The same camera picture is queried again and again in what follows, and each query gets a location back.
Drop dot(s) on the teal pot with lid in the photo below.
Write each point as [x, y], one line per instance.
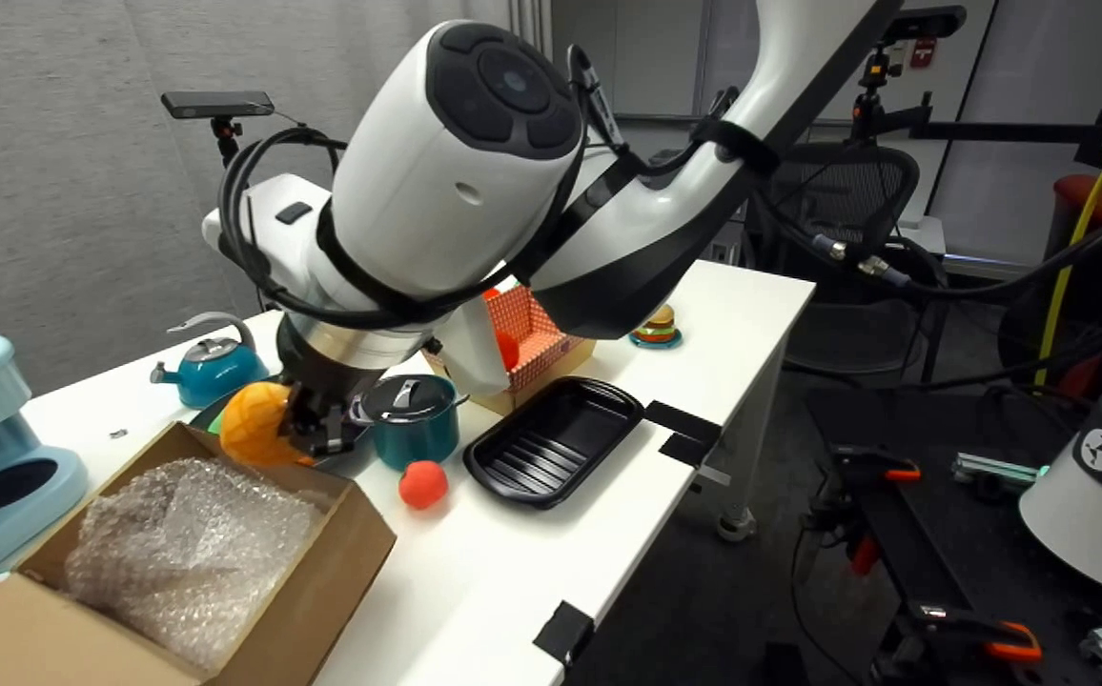
[413, 415]

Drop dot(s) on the toy burger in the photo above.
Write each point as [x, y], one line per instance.
[655, 330]

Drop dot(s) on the yellow pineapple plushie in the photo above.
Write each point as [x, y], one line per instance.
[252, 428]

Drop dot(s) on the teal toy kettle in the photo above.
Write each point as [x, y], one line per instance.
[211, 367]

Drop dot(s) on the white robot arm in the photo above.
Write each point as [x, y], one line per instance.
[470, 165]

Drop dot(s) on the brown cardboard box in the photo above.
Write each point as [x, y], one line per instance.
[48, 638]

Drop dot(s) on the red tomato plushie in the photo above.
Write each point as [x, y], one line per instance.
[425, 484]

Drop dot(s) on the orange checkered box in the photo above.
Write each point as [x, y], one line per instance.
[461, 349]

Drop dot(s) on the bubble wrap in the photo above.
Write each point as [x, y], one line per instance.
[188, 553]

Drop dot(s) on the black ridged tray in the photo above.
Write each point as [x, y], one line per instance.
[551, 443]

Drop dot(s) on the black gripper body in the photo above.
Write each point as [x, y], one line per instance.
[324, 399]

